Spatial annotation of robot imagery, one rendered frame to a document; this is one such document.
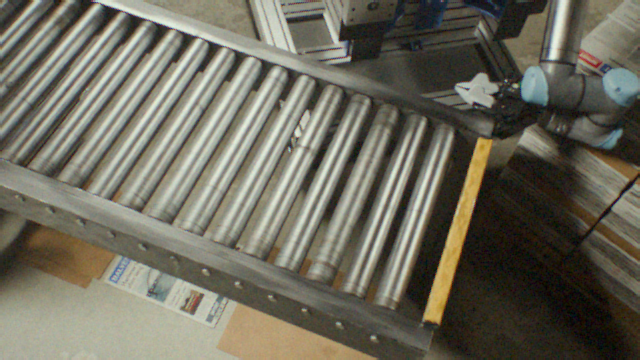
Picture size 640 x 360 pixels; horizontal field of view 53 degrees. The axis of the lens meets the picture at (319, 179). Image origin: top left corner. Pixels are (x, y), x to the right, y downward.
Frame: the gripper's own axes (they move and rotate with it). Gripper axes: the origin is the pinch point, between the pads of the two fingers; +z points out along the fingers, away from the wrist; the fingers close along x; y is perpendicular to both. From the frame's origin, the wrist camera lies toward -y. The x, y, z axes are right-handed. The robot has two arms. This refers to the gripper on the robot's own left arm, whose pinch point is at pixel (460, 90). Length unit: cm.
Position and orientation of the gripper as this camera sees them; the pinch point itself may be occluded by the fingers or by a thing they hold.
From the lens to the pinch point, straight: 151.6
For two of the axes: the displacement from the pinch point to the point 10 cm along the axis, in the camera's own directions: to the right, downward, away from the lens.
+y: 0.8, -5.4, -8.4
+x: -3.6, 7.7, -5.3
